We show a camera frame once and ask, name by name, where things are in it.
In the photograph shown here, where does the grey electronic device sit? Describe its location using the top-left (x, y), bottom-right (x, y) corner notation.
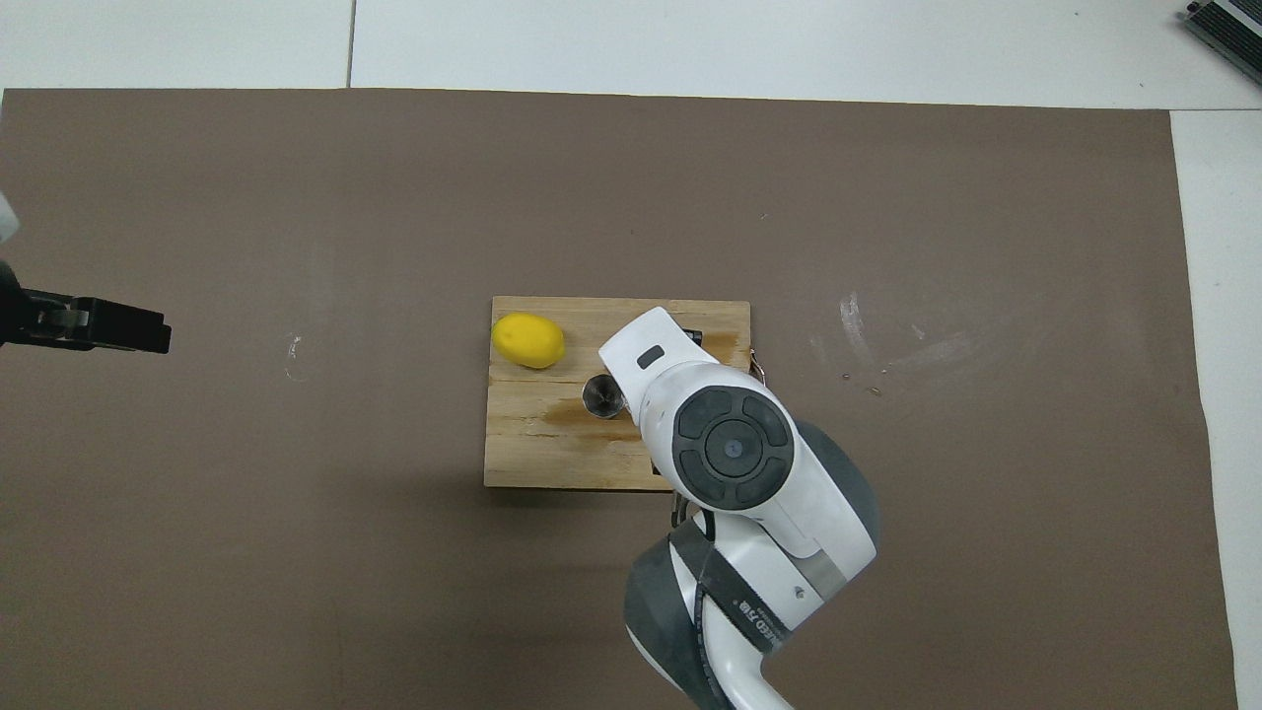
top-left (1183, 0), bottom-right (1262, 85)

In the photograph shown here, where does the wooden cutting board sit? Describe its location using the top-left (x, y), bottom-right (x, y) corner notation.
top-left (483, 297), bottom-right (770, 491)

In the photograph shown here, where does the brown paper table mat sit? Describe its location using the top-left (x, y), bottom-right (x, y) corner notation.
top-left (0, 87), bottom-right (1241, 710)

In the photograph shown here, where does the yellow lemon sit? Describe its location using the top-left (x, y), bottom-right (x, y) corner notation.
top-left (491, 312), bottom-right (567, 371)

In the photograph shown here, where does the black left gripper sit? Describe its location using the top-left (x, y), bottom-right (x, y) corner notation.
top-left (0, 261), bottom-right (172, 354)

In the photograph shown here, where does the steel double jigger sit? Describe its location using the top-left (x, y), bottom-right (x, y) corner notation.
top-left (581, 373), bottom-right (628, 420)

